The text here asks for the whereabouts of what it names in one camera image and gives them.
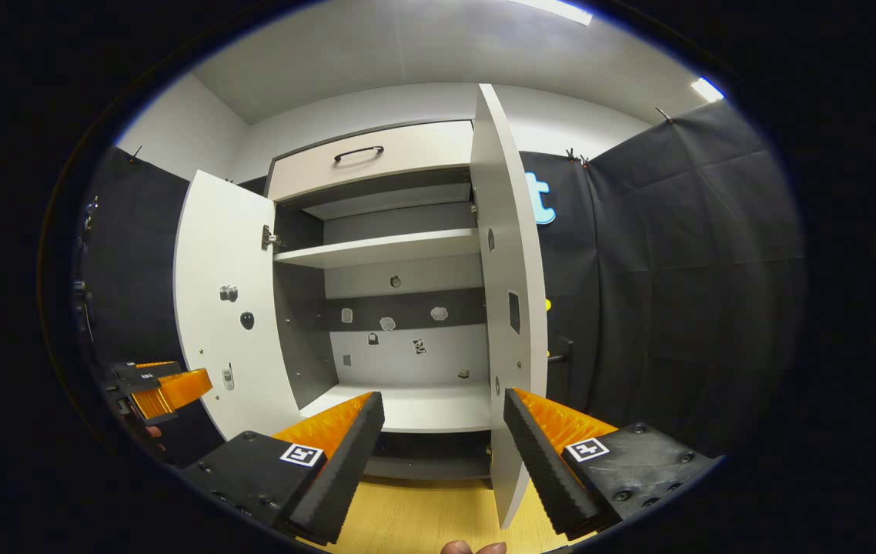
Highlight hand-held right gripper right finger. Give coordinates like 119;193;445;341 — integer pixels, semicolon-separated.
503;387;718;539

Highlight white cabinet floor shelf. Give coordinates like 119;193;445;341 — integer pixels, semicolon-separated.
299;382;494;433

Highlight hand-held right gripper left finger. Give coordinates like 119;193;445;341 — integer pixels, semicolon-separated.
180;391;386;546

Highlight black curved drawer handle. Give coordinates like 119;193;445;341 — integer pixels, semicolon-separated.
333;145;385;164

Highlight white double-door shoe cabinet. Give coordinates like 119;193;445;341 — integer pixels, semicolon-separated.
265;119;533;482

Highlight cabinet door with headphone sticker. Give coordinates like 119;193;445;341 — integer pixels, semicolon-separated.
470;83;549;530

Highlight white cabinet drawer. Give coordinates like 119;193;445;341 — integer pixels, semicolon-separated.
267;120;476;202

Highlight black backdrop cloth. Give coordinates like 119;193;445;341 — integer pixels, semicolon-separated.
72;98;805;462

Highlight cabinet door with camera sticker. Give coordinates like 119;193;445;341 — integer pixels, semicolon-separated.
173;169;305;442

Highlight long ceiling light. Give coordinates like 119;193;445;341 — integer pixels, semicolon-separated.
511;0;594;26

